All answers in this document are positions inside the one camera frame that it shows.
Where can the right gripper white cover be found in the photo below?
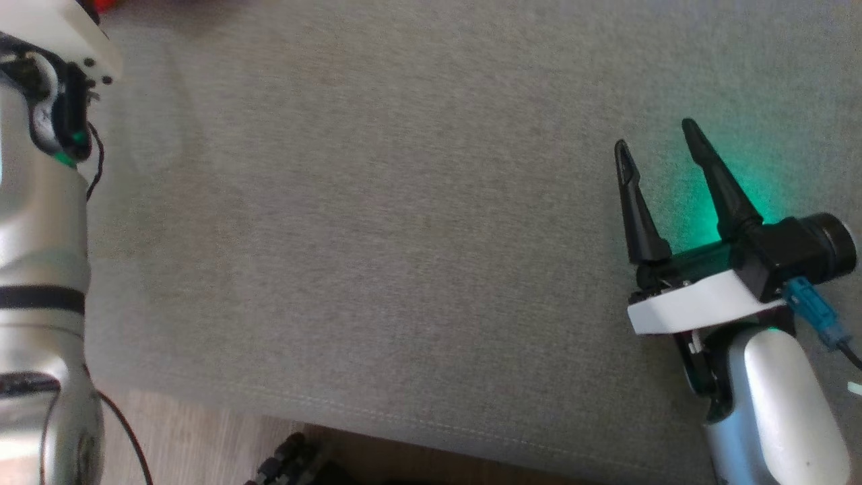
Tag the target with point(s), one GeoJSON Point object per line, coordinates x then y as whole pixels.
{"type": "Point", "coordinates": [700, 300]}

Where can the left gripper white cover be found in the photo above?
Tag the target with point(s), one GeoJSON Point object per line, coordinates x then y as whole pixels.
{"type": "Point", "coordinates": [54, 27]}

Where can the red jersey with white sleeves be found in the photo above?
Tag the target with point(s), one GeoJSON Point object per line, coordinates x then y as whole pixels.
{"type": "Point", "coordinates": [108, 3]}

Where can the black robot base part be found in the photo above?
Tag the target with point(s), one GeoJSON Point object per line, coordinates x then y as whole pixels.
{"type": "Point", "coordinates": [289, 461]}

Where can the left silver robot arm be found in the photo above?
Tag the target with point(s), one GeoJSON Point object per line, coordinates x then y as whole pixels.
{"type": "Point", "coordinates": [40, 236]}

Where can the grey sofa seat cushion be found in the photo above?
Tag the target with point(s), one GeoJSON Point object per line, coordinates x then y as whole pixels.
{"type": "Point", "coordinates": [404, 202]}

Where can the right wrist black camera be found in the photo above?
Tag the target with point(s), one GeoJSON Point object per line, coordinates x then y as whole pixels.
{"type": "Point", "coordinates": [794, 249]}

